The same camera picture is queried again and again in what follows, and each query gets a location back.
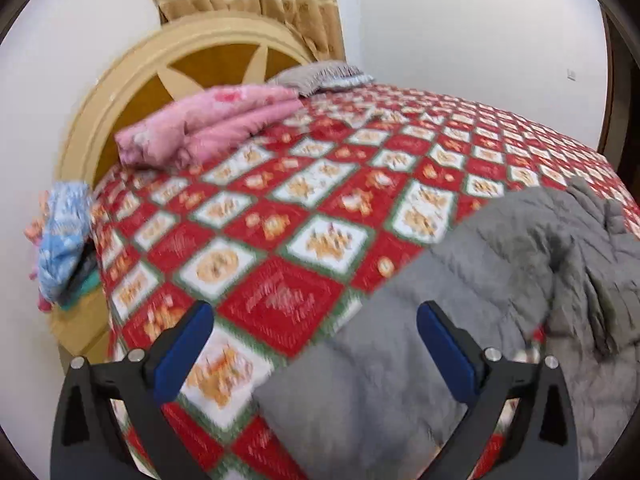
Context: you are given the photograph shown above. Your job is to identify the dark wooden door frame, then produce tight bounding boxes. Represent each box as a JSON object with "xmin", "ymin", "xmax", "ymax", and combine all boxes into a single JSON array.
[{"xmin": 600, "ymin": 5, "xmax": 640, "ymax": 157}]

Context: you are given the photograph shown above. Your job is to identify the teal folded cloth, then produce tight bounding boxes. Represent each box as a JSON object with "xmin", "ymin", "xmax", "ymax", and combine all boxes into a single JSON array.
[{"xmin": 59, "ymin": 260, "xmax": 102, "ymax": 311}]

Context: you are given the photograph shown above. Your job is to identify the grey padded jacket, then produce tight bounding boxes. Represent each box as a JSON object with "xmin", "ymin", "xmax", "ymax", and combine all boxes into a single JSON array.
[{"xmin": 252, "ymin": 176, "xmax": 640, "ymax": 480}]

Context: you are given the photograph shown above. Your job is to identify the pink folded quilt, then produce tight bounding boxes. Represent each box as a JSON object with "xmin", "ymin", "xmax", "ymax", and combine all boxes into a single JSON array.
[{"xmin": 114, "ymin": 85, "xmax": 305, "ymax": 170}]

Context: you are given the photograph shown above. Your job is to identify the red patterned bedspread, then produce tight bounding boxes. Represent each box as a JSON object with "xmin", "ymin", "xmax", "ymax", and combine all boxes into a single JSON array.
[{"xmin": 92, "ymin": 82, "xmax": 628, "ymax": 480}]

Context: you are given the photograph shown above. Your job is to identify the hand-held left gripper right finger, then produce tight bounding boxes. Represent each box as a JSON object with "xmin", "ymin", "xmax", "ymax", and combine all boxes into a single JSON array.
[{"xmin": 416, "ymin": 301, "xmax": 581, "ymax": 480}]

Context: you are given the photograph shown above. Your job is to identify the blue patterned cloth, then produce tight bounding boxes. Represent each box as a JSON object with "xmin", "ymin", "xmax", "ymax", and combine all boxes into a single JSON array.
[{"xmin": 37, "ymin": 181, "xmax": 95, "ymax": 306}]

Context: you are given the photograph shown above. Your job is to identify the grey striped pillow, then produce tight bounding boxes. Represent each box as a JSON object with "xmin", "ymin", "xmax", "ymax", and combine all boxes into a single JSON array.
[{"xmin": 267, "ymin": 60, "xmax": 375, "ymax": 98}]

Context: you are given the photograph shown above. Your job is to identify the cream wooden headboard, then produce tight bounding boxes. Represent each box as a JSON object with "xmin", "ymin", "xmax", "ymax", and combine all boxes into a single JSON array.
[{"xmin": 59, "ymin": 12, "xmax": 321, "ymax": 186}]

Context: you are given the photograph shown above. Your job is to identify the cream wooden nightstand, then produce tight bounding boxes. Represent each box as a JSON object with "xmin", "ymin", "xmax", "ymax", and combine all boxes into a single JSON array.
[{"xmin": 49, "ymin": 285, "xmax": 113, "ymax": 361}]

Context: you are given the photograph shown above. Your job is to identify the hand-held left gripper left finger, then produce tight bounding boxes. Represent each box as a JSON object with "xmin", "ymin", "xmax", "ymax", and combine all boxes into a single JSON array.
[{"xmin": 50, "ymin": 301, "xmax": 216, "ymax": 480}]

